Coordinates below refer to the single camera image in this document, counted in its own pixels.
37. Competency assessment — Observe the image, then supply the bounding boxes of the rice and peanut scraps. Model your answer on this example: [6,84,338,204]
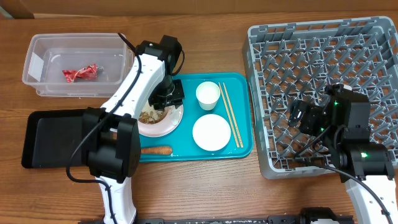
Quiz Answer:
[139,102,167,124]

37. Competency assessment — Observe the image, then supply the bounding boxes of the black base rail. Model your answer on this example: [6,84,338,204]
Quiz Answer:
[134,207,354,224]

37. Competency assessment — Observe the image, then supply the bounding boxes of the teal serving tray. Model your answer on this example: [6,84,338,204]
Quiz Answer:
[140,72,254,162]

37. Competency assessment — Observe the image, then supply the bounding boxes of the grey dishwasher rack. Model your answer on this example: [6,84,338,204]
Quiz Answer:
[243,16,397,179]

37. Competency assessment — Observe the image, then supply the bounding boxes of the red snack wrapper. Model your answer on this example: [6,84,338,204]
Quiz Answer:
[62,63,103,83]

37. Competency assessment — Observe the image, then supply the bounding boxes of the wooden chopstick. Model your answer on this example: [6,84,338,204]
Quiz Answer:
[218,83,241,148]
[223,83,243,148]

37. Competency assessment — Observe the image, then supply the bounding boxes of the black plastic tray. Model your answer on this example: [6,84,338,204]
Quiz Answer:
[21,107,105,169]

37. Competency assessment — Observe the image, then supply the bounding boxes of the pink bowl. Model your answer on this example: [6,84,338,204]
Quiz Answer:
[156,106,171,124]

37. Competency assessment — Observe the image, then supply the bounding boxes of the clear plastic film scrap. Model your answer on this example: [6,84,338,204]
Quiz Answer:
[170,105,183,126]

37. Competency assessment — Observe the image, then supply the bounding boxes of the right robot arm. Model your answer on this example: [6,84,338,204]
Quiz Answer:
[288,83,397,223]

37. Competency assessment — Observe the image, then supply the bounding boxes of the white round bowl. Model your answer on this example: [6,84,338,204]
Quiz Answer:
[192,114,231,151]

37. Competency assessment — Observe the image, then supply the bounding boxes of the orange carrot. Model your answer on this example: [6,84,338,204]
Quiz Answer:
[141,146,173,155]

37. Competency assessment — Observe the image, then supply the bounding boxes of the clear plastic bin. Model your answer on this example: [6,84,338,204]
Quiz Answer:
[22,33,133,98]

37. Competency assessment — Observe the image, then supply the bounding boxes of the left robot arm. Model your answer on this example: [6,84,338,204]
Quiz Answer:
[77,35,185,223]

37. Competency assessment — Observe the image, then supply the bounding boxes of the pink plate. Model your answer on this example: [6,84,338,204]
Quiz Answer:
[138,114,177,138]

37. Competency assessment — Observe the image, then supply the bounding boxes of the white paper cup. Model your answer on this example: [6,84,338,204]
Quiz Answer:
[195,82,221,111]

